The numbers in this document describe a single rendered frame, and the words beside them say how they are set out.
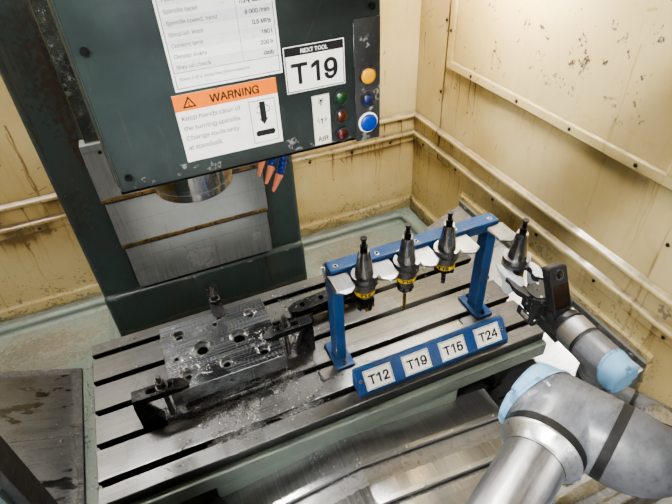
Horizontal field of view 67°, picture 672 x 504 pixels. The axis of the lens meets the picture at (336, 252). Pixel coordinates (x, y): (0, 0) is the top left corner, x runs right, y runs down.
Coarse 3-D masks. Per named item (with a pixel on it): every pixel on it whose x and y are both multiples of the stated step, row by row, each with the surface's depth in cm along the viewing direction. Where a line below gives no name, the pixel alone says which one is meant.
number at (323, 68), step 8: (312, 56) 76; (320, 56) 77; (328, 56) 77; (336, 56) 78; (312, 64) 77; (320, 64) 77; (328, 64) 78; (336, 64) 78; (312, 72) 78; (320, 72) 78; (328, 72) 79; (336, 72) 79; (312, 80) 78; (320, 80) 79; (328, 80) 79; (336, 80) 80
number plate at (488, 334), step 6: (492, 324) 138; (474, 330) 136; (480, 330) 137; (486, 330) 137; (492, 330) 138; (498, 330) 138; (474, 336) 136; (480, 336) 137; (486, 336) 137; (492, 336) 138; (498, 336) 138; (480, 342) 136; (486, 342) 137; (492, 342) 137
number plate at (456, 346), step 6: (456, 336) 135; (462, 336) 135; (444, 342) 134; (450, 342) 134; (456, 342) 135; (462, 342) 135; (444, 348) 134; (450, 348) 134; (456, 348) 134; (462, 348) 135; (444, 354) 133; (450, 354) 134; (456, 354) 134; (462, 354) 135; (444, 360) 133
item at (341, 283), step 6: (330, 276) 117; (336, 276) 117; (342, 276) 117; (348, 276) 117; (330, 282) 115; (336, 282) 115; (342, 282) 115; (348, 282) 115; (336, 288) 114; (342, 288) 114; (348, 288) 113; (354, 288) 114; (336, 294) 113; (342, 294) 113; (348, 294) 113
